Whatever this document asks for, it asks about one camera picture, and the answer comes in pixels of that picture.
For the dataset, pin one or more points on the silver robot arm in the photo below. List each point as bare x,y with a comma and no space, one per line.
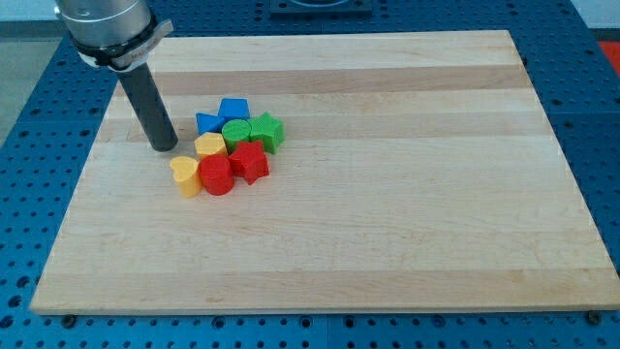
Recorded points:
117,34

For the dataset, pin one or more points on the green circle block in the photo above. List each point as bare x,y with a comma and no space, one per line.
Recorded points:
235,131

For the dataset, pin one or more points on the yellow hexagon block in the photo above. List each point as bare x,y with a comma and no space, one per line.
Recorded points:
210,144

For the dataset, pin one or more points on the green star block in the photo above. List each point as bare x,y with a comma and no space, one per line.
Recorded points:
267,129

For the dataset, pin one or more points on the red star block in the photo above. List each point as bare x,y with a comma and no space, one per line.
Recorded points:
249,161

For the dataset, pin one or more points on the red cylinder block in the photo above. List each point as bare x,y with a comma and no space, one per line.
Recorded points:
216,174

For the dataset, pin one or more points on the blue cube block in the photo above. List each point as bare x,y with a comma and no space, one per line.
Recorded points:
234,108

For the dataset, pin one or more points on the wooden board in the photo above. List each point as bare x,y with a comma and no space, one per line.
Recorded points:
419,173

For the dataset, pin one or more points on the blue triangle block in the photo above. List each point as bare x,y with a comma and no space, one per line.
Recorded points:
209,123

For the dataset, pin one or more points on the yellow heart block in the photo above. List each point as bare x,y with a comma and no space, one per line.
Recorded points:
185,175

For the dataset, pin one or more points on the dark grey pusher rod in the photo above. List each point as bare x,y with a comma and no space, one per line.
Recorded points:
145,99

